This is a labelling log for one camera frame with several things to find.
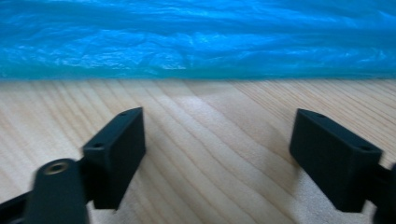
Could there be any blue plastic trash bag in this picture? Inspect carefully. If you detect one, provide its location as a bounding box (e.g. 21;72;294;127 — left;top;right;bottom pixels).
0;0;396;80

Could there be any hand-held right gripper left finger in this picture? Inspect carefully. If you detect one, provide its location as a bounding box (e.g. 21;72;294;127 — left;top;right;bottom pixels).
82;106;147;210

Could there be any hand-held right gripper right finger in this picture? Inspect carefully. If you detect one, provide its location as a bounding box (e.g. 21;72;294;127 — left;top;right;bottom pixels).
289;108;383;213

